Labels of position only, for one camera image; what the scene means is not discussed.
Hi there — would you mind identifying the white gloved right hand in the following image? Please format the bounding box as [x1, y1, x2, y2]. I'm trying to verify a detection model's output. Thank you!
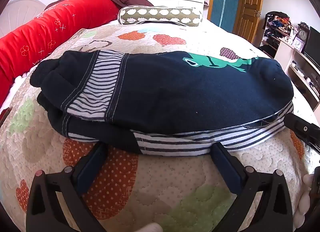
[293, 174, 313, 231]

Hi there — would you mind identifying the white shelf unit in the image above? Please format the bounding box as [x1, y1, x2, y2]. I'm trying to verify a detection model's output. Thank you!
[274, 39, 319, 112]

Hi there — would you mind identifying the black television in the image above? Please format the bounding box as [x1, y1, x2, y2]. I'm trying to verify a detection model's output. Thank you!
[303, 27, 320, 66]

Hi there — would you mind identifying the table clock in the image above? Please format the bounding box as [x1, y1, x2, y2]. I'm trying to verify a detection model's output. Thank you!
[297, 22, 310, 42]

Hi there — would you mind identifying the cluttered shoe rack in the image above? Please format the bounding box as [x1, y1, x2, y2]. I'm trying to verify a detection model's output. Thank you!
[258, 11, 294, 58]

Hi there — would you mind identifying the wooden door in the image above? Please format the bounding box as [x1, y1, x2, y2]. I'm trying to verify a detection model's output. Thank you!
[233, 0, 263, 43]

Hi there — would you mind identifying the red bolster cushion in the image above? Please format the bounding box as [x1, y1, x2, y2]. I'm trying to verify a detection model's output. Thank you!
[1, 0, 119, 102]

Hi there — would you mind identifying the olive white patterned pillow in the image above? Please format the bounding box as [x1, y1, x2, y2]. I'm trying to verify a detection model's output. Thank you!
[117, 5, 202, 27]

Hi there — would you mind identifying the white headboard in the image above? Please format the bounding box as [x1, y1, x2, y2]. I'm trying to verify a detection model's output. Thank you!
[0, 0, 46, 38]

